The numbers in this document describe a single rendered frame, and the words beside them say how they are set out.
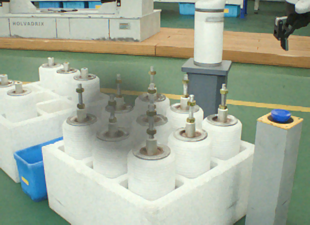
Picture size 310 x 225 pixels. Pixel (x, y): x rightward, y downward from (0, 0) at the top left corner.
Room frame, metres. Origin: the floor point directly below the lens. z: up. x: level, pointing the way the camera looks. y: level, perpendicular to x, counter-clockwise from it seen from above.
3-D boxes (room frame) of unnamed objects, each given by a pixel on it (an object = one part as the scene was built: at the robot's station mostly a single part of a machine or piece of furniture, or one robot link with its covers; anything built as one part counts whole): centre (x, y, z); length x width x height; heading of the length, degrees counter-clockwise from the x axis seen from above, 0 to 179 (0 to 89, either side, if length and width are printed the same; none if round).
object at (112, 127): (0.78, 0.08, 0.26); 0.02 x 0.02 x 0.03
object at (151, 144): (0.70, 0.00, 0.26); 0.02 x 0.02 x 0.03
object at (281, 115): (0.71, -0.26, 0.32); 0.04 x 0.04 x 0.02
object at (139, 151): (0.70, 0.00, 0.25); 0.08 x 0.08 x 0.01
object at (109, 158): (0.78, 0.08, 0.16); 0.10 x 0.10 x 0.18
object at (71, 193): (0.87, 0.00, 0.09); 0.39 x 0.39 x 0.18; 45
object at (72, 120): (0.87, 0.17, 0.25); 0.08 x 0.08 x 0.01
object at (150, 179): (0.70, 0.00, 0.16); 0.10 x 0.10 x 0.18
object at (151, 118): (0.70, 0.00, 0.31); 0.01 x 0.01 x 0.08; 21
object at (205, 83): (1.24, -0.18, 0.15); 0.15 x 0.15 x 0.30; 73
